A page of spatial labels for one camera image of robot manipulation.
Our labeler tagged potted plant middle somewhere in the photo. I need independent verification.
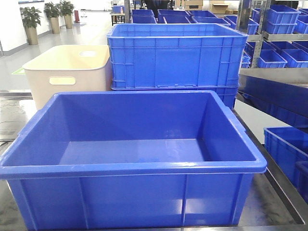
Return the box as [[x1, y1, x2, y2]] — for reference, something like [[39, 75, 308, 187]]
[[44, 2, 60, 34]]

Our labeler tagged potted plant right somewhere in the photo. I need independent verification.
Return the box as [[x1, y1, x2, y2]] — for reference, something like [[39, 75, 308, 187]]
[[60, 0, 74, 29]]

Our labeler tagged large blue ribbed crate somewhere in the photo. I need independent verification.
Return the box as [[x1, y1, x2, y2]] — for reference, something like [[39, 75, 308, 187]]
[[107, 24, 248, 90]]

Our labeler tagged beige plastic basket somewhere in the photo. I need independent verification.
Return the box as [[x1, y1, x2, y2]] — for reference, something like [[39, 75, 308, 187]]
[[22, 45, 112, 110]]

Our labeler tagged potted plant left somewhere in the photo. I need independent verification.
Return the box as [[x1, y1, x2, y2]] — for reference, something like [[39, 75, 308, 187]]
[[20, 7, 41, 45]]

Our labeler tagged large blue bin front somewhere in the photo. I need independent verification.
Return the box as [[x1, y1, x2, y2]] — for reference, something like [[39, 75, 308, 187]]
[[0, 90, 267, 231]]

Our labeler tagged blue bin lower right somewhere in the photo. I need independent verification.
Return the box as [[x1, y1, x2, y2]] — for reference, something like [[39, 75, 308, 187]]
[[264, 127, 308, 201]]

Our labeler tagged cardboard box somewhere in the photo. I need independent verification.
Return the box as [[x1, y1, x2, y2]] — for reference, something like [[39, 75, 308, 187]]
[[209, 1, 229, 14]]

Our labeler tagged potted plant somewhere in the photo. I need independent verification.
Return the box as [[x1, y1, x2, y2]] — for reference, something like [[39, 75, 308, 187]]
[[44, 2, 60, 34], [20, 7, 41, 45], [60, 0, 74, 29]]

